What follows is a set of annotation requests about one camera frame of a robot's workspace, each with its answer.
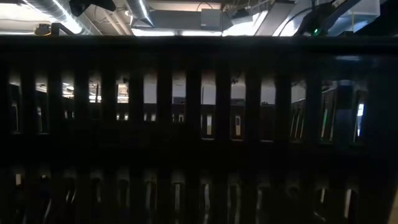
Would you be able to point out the black plastic slotted basket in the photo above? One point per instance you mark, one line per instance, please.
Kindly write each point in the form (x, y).
(199, 46)

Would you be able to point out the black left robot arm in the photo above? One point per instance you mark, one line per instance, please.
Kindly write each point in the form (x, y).
(93, 6)

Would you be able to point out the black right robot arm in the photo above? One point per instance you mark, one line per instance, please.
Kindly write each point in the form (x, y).
(335, 15)

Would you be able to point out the grey ceiling box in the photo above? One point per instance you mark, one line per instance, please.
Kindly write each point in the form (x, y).
(211, 18)

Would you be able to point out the small silver ventilation duct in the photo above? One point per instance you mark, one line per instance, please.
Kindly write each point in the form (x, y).
(136, 9)

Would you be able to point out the large silver ventilation duct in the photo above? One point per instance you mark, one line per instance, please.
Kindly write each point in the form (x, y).
(59, 9)

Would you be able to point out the silver rectangular air duct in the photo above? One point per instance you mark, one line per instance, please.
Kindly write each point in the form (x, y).
(367, 9)

